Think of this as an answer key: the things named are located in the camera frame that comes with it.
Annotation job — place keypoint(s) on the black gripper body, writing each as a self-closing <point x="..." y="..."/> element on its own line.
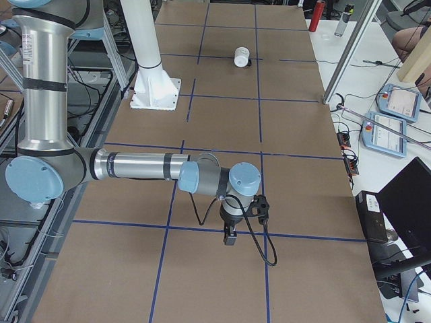
<point x="229" y="220"/>

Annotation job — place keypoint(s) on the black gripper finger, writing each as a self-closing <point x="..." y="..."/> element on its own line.
<point x="226" y="236"/>
<point x="231" y="238"/>

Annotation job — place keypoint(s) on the white smiley mug black handle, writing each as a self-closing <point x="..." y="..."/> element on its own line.
<point x="242" y="57"/>

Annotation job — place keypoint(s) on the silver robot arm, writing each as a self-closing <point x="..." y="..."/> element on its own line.
<point x="48" y="164"/>

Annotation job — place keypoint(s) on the orange usb hub near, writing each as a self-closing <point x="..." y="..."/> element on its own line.
<point x="351" y="164"/>

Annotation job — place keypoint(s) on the orange usb hub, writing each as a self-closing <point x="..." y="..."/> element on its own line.
<point x="343" y="139"/>
<point x="351" y="164"/>

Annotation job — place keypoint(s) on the orange usb hub far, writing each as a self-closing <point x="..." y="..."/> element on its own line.
<point x="343" y="139"/>

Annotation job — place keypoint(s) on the black computer box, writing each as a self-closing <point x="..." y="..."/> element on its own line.
<point x="371" y="217"/>

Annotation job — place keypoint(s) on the long metal reacher stick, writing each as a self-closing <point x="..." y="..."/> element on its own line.
<point x="400" y="134"/>

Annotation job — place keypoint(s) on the near blue teach pendant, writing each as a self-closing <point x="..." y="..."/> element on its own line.
<point x="376" y="138"/>

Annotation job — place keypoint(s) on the blue teach pendant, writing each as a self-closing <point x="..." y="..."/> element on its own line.
<point x="400" y="102"/>
<point x="376" y="138"/>

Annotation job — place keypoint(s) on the black monitor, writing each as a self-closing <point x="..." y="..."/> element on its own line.
<point x="405" y="201"/>

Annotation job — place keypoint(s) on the far blue teach pendant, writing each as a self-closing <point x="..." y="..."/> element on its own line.
<point x="400" y="102"/>

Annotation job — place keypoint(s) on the red water bottle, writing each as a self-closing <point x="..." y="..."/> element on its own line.
<point x="316" y="15"/>

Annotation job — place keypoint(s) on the clear bottle black cap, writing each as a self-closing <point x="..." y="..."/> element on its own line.
<point x="344" y="19"/>

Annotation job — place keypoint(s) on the wooden beam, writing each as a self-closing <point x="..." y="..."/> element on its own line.
<point x="416" y="68"/>

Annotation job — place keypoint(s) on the seated person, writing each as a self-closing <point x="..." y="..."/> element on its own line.
<point x="404" y="41"/>

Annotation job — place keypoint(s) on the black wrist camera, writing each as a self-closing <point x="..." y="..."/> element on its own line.
<point x="259" y="208"/>

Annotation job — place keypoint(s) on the white pedestal column with base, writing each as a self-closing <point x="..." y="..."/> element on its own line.
<point x="154" y="89"/>

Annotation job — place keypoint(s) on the aluminium frame post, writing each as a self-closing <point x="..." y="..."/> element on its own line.
<point x="366" y="17"/>

